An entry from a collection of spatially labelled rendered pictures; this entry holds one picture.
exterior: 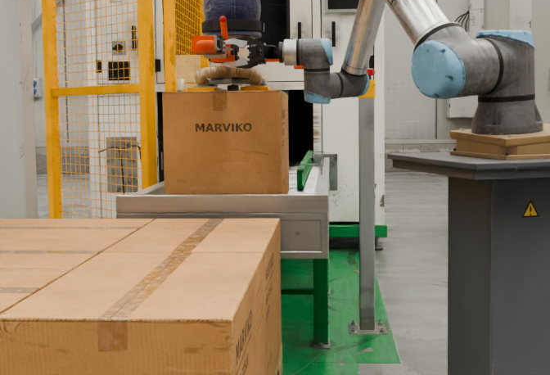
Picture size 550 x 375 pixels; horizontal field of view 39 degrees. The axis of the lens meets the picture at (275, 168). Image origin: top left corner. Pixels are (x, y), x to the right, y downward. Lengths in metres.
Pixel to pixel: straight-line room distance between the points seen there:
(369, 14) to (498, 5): 9.17
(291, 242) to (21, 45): 1.55
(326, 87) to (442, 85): 0.71
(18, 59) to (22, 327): 2.21
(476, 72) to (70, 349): 1.21
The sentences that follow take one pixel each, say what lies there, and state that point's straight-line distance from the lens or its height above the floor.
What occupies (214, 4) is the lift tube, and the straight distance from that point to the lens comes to 2.85.
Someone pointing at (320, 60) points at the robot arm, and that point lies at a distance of 2.60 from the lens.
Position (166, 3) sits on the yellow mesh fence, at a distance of 3.84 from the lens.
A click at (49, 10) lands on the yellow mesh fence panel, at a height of 1.39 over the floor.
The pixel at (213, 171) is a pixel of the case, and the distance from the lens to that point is 2.60.
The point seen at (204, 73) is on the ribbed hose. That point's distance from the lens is 2.73.
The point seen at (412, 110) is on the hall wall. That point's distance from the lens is 11.42.
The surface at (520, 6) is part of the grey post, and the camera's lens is 5.49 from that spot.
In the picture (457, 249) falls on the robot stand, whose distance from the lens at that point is 2.24.
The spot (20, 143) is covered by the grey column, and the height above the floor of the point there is 0.76.
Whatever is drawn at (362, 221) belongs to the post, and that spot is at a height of 0.44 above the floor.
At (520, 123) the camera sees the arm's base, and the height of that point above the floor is 0.84.
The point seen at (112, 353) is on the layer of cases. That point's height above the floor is 0.49.
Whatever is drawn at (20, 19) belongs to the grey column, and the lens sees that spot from 3.48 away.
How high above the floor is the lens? 0.87
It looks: 4 degrees down
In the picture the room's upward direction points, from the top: 1 degrees counter-clockwise
